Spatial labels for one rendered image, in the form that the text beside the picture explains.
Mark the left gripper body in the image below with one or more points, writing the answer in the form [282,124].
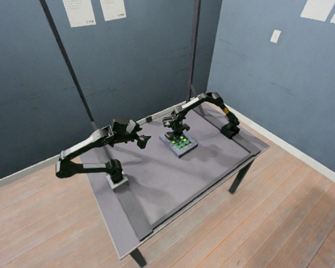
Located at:
[170,135]

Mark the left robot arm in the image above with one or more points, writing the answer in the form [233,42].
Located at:
[179,112]

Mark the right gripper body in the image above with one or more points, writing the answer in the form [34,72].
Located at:
[142,140]

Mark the grey switch panel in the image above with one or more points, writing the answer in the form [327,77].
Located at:
[181,146]

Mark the black metal frame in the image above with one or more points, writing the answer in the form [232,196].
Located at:
[196,16]

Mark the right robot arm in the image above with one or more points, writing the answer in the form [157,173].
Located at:
[65,168]

